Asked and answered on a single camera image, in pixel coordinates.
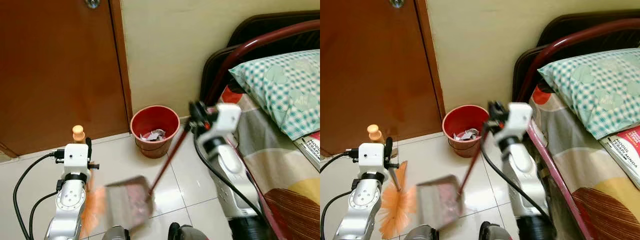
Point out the red white book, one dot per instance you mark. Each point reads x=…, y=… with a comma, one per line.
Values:
x=310, y=147
x=625, y=155

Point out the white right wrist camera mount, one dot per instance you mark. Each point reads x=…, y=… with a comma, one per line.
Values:
x=226, y=120
x=517, y=117

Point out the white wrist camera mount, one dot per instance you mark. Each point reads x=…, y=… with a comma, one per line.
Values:
x=76, y=157
x=371, y=157
x=517, y=117
x=226, y=120

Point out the green checkered pillow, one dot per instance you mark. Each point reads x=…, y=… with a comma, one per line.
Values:
x=595, y=85
x=285, y=85

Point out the brown wooden door frame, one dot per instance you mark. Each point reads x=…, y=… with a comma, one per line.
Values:
x=121, y=60
x=430, y=60

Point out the orange bristle hand broom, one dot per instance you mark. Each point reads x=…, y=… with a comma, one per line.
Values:
x=395, y=212
x=93, y=212

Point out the maroon metal bed frame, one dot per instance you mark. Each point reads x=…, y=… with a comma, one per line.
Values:
x=570, y=42
x=260, y=42

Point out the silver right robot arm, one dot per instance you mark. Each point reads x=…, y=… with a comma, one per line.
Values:
x=525, y=180
x=232, y=180

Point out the patterned beige orange bedsheet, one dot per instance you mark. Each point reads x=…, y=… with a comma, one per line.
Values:
x=585, y=170
x=280, y=175

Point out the robot right leg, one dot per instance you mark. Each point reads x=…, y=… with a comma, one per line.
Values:
x=495, y=232
x=187, y=233

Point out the dark brown bed headboard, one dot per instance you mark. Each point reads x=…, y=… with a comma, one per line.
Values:
x=260, y=27
x=565, y=27

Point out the crumpled white paper trash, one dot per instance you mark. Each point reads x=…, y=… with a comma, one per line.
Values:
x=466, y=134
x=153, y=135

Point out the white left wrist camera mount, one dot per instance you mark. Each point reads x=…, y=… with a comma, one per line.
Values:
x=371, y=157
x=76, y=157

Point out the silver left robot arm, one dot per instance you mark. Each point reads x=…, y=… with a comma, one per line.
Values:
x=361, y=205
x=67, y=205

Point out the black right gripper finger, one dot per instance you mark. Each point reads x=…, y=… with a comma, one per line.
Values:
x=490, y=117
x=192, y=116

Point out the brown wooden door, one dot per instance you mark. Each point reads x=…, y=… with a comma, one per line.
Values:
x=55, y=70
x=370, y=70

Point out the red plastic bucket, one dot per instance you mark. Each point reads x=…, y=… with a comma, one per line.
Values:
x=167, y=146
x=477, y=145

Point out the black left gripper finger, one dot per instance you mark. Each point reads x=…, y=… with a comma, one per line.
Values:
x=89, y=149
x=388, y=149

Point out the silver door knob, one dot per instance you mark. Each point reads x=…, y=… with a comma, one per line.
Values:
x=397, y=2
x=92, y=3

